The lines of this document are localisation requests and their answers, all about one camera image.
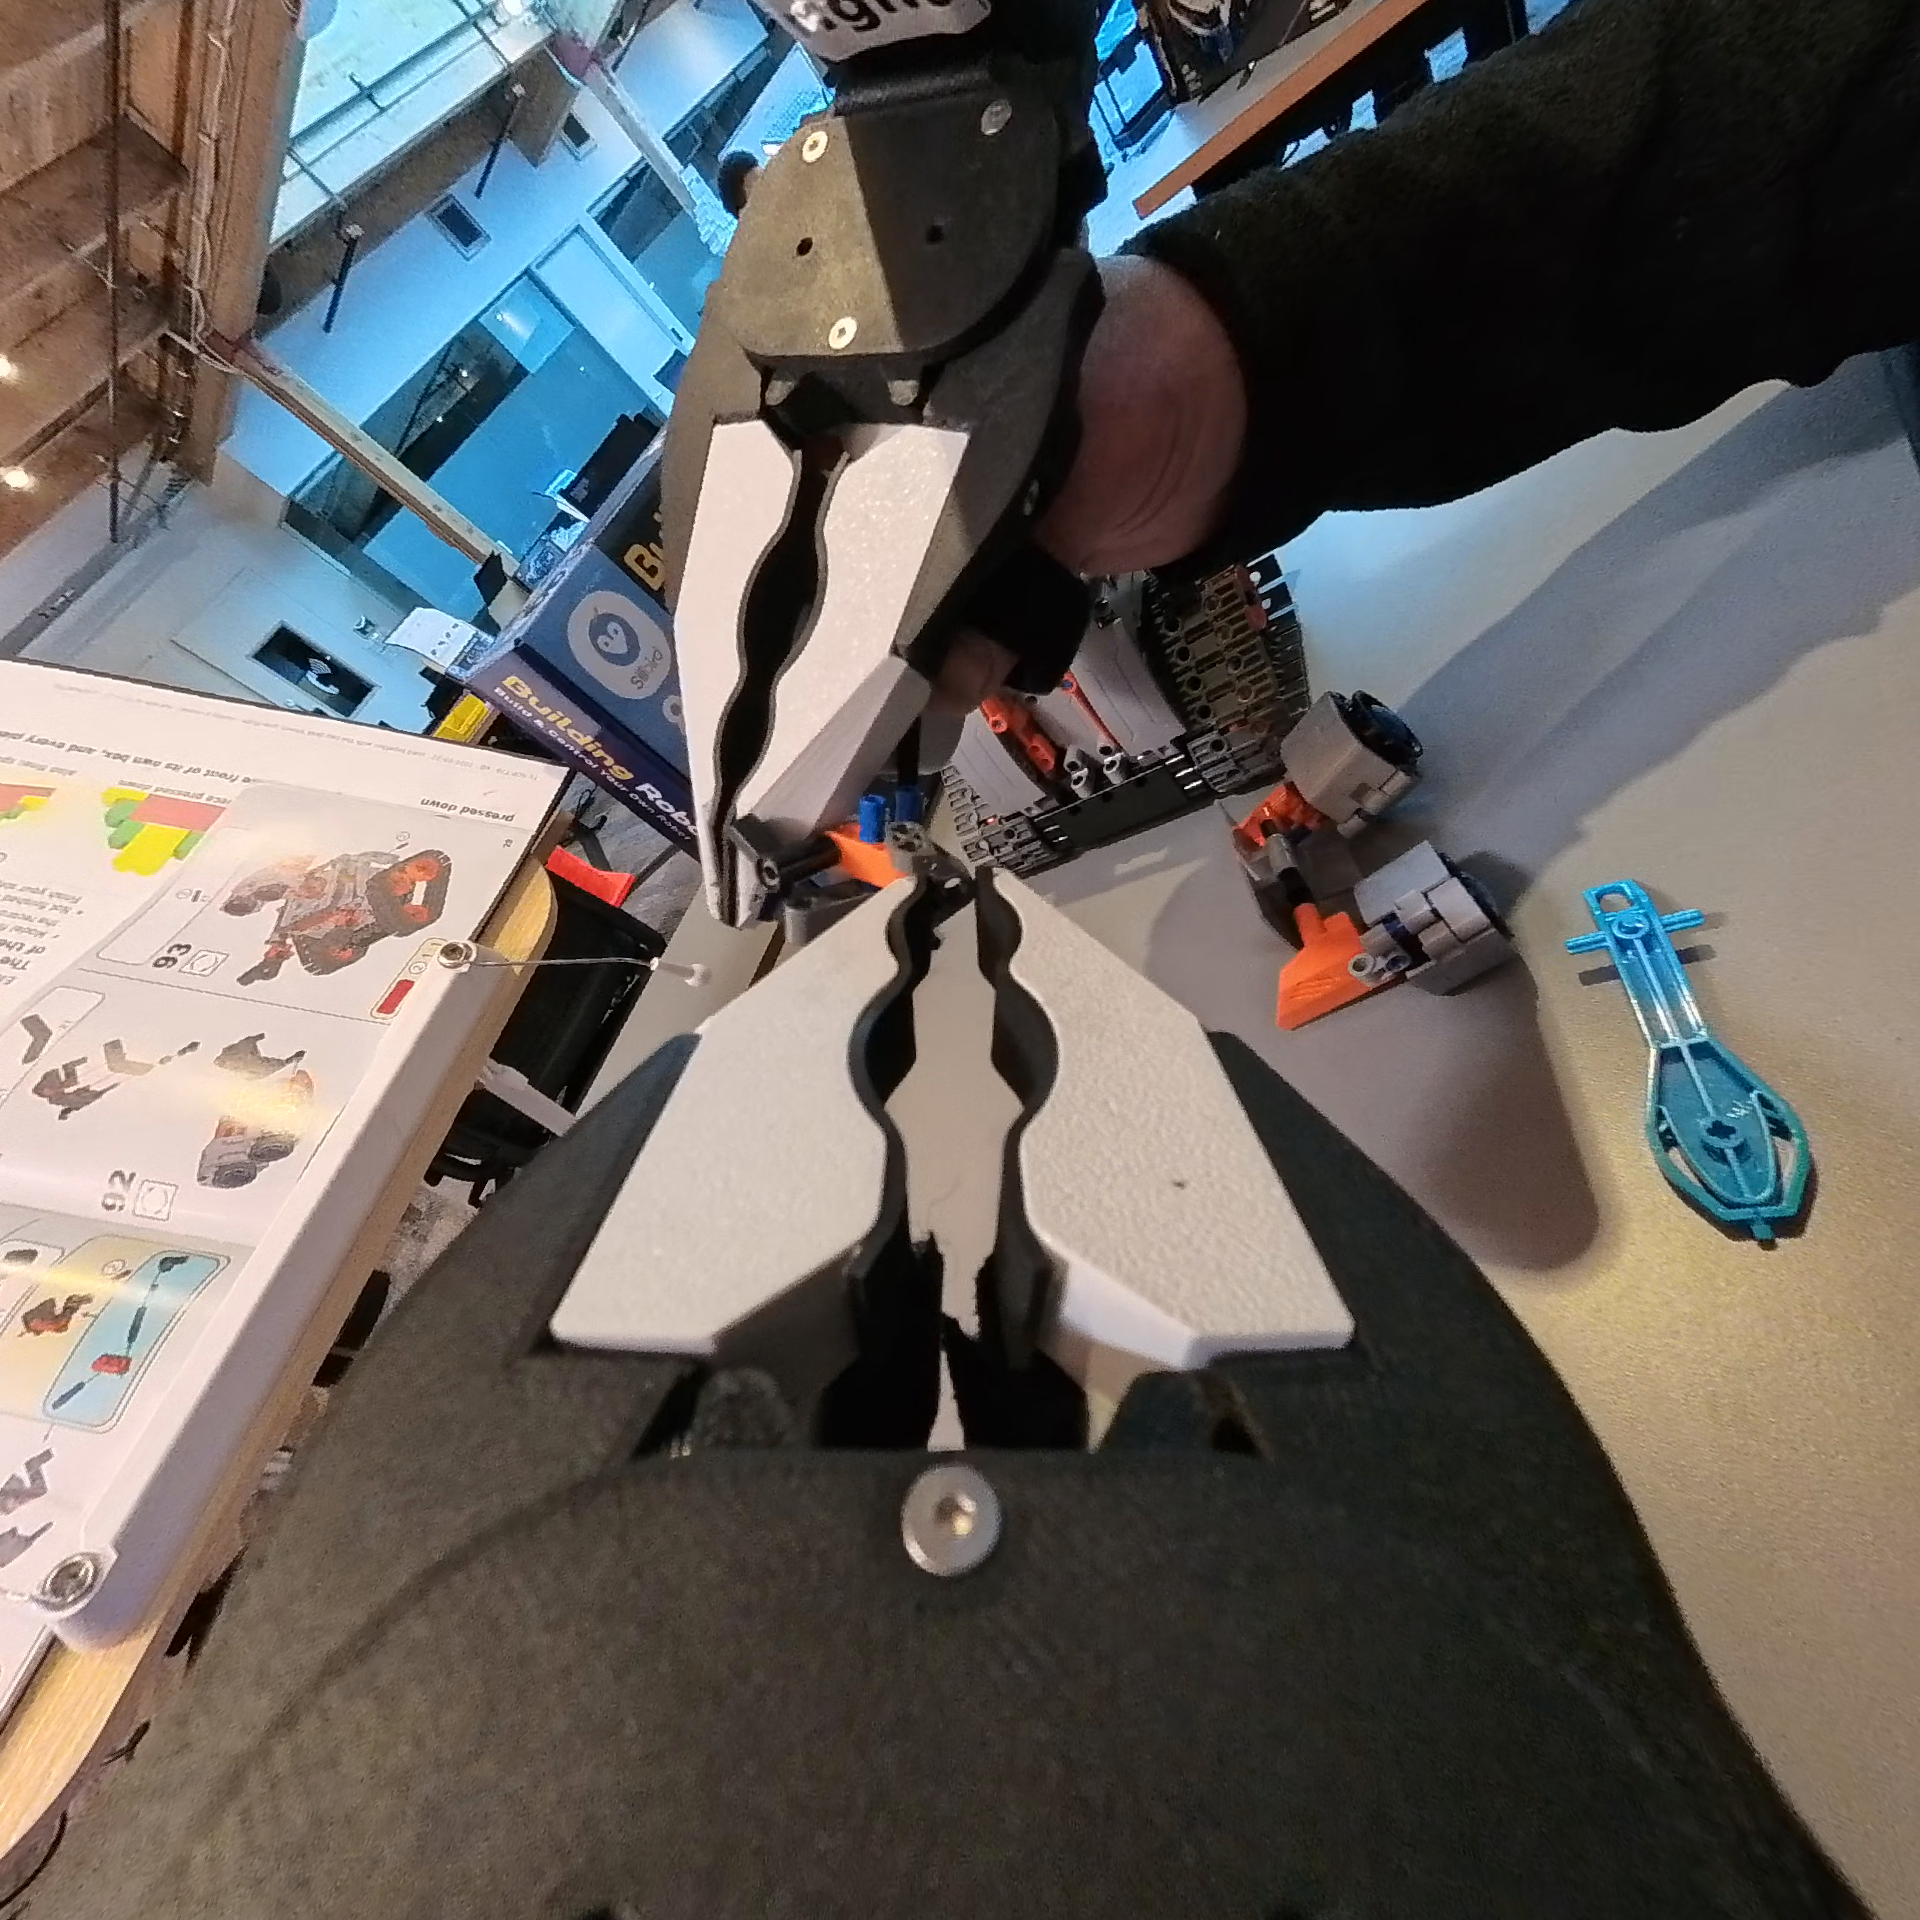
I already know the person's right hand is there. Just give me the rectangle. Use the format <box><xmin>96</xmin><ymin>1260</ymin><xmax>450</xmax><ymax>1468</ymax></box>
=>
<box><xmin>931</xmin><ymin>257</ymin><xmax>1255</xmax><ymax>714</ymax></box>

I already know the white book stand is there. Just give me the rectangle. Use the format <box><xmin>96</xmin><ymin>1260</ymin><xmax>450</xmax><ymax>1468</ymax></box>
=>
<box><xmin>0</xmin><ymin>810</ymin><xmax>711</xmax><ymax>1853</ymax></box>

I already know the instruction booklet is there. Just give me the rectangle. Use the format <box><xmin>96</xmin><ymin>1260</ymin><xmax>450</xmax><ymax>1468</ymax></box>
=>
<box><xmin>0</xmin><ymin>660</ymin><xmax>577</xmax><ymax>1653</ymax></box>

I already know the person's right forearm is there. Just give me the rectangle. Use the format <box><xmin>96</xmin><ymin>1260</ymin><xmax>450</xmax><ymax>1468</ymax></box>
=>
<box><xmin>1119</xmin><ymin>0</ymin><xmax>1920</xmax><ymax>559</ymax></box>

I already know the black toy car box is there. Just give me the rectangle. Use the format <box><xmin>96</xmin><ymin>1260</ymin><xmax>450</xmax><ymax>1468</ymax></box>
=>
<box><xmin>1144</xmin><ymin>0</ymin><xmax>1361</xmax><ymax>106</ymax></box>

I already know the blue robot kit box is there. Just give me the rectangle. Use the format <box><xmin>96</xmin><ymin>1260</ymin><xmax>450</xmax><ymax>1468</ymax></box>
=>
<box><xmin>461</xmin><ymin>435</ymin><xmax>720</xmax><ymax>859</ymax></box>

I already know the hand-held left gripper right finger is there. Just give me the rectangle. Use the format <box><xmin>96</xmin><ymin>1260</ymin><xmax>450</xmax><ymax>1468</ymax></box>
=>
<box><xmin>971</xmin><ymin>867</ymin><xmax>1361</xmax><ymax>1439</ymax></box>

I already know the grey orange toy arm assembly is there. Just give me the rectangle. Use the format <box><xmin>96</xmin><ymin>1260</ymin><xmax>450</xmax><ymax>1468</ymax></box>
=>
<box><xmin>757</xmin><ymin>790</ymin><xmax>939</xmax><ymax>909</ymax></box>

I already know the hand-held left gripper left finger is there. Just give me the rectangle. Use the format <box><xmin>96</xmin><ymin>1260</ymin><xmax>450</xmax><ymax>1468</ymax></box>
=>
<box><xmin>549</xmin><ymin>874</ymin><xmax>935</xmax><ymax>1439</ymax></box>

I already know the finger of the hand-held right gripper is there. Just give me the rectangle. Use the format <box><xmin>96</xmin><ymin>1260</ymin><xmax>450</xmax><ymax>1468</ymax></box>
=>
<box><xmin>728</xmin><ymin>423</ymin><xmax>973</xmax><ymax>887</ymax></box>
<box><xmin>681</xmin><ymin>415</ymin><xmax>828</xmax><ymax>923</ymax></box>

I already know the tracked toy robot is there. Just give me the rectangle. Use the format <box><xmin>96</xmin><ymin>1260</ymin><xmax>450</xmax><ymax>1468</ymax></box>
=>
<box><xmin>937</xmin><ymin>555</ymin><xmax>1311</xmax><ymax>883</ymax></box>

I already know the wooden workbench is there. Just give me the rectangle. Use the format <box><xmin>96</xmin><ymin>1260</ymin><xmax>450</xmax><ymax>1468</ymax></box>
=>
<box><xmin>1129</xmin><ymin>0</ymin><xmax>1432</xmax><ymax>222</ymax></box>

